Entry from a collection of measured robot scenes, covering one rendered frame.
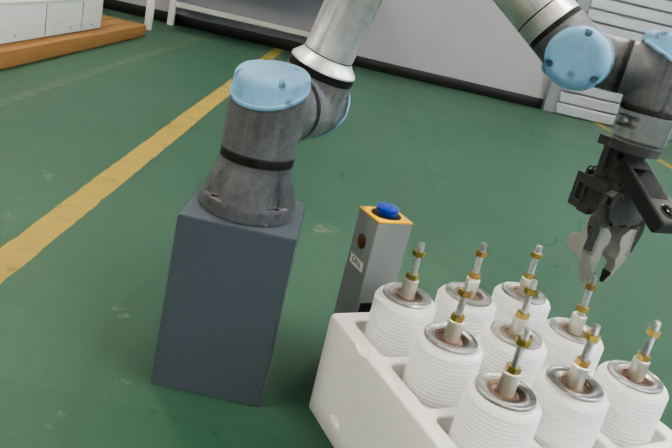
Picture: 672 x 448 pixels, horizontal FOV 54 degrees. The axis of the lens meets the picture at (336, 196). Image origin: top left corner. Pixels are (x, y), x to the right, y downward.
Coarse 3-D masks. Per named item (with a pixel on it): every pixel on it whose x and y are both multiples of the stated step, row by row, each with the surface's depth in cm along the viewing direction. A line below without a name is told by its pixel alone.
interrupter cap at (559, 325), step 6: (552, 318) 104; (558, 318) 105; (564, 318) 105; (552, 324) 102; (558, 324) 103; (564, 324) 103; (558, 330) 100; (564, 330) 102; (564, 336) 99; (570, 336) 100; (576, 336) 101; (582, 336) 101; (576, 342) 99; (582, 342) 98
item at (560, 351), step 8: (544, 328) 102; (544, 336) 101; (552, 336) 100; (560, 336) 100; (552, 344) 100; (560, 344) 99; (568, 344) 98; (576, 344) 98; (600, 344) 100; (552, 352) 100; (560, 352) 99; (568, 352) 98; (576, 352) 98; (592, 352) 98; (600, 352) 99; (544, 360) 101; (552, 360) 100; (560, 360) 99; (568, 360) 98; (592, 360) 99; (592, 368) 100; (592, 376) 101
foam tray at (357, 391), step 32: (352, 320) 105; (352, 352) 99; (320, 384) 108; (352, 384) 99; (384, 384) 91; (320, 416) 107; (352, 416) 98; (384, 416) 90; (416, 416) 85; (448, 416) 86
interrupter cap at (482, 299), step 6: (450, 282) 108; (456, 282) 109; (462, 282) 110; (450, 288) 107; (456, 288) 107; (480, 288) 109; (450, 294) 104; (456, 294) 105; (480, 294) 107; (486, 294) 107; (468, 300) 104; (474, 300) 104; (480, 300) 105; (486, 300) 105; (480, 306) 103; (486, 306) 104
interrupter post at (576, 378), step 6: (576, 366) 85; (570, 372) 86; (576, 372) 85; (582, 372) 85; (588, 372) 85; (570, 378) 86; (576, 378) 85; (582, 378) 85; (570, 384) 86; (576, 384) 86; (582, 384) 86
